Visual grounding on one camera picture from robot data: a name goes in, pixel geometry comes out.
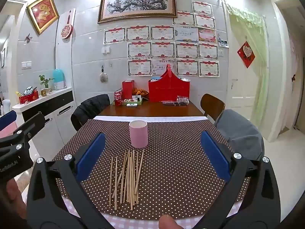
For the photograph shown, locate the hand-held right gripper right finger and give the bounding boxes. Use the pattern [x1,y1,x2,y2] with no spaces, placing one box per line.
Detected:
[198,131,280,229]

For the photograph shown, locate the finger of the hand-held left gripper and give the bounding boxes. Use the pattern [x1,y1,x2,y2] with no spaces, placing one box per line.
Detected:
[0,111,17,131]
[14,112,46,140]

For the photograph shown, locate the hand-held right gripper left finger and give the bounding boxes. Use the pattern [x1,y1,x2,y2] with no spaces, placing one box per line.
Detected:
[27,132,115,229]

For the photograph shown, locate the bunch of wooden chopsticks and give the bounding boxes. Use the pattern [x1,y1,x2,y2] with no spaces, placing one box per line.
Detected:
[109,149,145,211]

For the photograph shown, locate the pink cup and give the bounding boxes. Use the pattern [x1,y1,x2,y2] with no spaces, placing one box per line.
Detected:
[129,120,148,148]

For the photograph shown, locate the person's left hand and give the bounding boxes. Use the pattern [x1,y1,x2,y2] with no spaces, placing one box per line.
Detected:
[6,179,28,220]

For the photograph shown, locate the person's right hand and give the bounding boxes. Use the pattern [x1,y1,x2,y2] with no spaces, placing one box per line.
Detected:
[159,215,180,229]

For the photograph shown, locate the white sideboard cabinet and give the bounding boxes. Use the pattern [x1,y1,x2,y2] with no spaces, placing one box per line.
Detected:
[12,87,79,159]

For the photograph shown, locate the brown polka dot placemat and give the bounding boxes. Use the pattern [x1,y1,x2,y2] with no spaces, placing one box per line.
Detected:
[51,119,253,220]

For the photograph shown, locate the small potted plant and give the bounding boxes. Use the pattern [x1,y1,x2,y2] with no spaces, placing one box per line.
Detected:
[39,75,55,96]

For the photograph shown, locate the black jacket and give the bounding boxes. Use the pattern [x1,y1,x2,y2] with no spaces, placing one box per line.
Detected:
[71,94,111,131]

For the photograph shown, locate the teal humidifier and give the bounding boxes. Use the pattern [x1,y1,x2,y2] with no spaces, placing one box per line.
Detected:
[53,69,66,90]

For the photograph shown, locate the white door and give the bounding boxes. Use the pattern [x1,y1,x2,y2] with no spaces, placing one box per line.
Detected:
[230,72,253,123]

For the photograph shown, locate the clear plastic bag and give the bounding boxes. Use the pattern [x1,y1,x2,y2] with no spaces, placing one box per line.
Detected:
[177,95,190,106]

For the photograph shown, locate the tall red box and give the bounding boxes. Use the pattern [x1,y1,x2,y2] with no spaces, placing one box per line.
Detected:
[122,79,134,100]

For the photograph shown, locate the red gift bag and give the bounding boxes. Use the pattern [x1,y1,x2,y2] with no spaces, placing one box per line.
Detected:
[148,64,190,102]

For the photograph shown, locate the orange wrapped snacks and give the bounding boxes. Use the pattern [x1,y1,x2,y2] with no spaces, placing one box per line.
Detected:
[132,88,149,98]

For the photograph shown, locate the red round fan ornament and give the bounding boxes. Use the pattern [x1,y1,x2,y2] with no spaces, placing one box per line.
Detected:
[61,10,73,39]

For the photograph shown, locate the red diamond heart decoration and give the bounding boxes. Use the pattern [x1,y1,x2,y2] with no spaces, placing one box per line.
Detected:
[237,41,256,69]

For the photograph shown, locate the light green curtain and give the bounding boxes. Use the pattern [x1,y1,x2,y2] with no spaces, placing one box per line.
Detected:
[225,2,266,124]

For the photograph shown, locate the gold framed red picture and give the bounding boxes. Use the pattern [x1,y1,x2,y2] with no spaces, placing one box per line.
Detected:
[27,0,59,34]

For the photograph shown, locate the group of award certificates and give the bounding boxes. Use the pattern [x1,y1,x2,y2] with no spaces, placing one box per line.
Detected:
[103,0,220,78]

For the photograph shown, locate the framed plum blossom painting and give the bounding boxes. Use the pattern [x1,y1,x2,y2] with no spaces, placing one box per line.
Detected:
[98,0,177,24]

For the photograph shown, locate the small wall photo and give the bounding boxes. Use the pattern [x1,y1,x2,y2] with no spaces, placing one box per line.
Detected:
[219,35,230,48]

